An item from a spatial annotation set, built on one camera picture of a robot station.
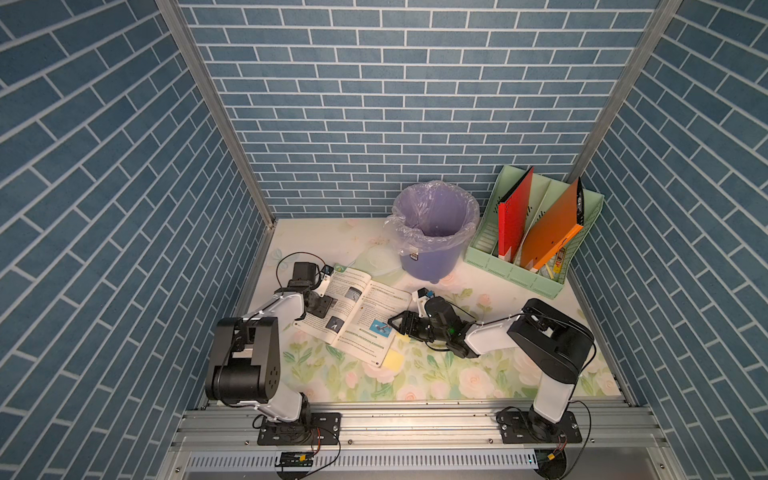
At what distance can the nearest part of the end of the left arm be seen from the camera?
0.71 m

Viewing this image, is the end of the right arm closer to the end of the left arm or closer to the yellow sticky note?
the yellow sticky note

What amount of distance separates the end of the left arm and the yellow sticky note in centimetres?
23
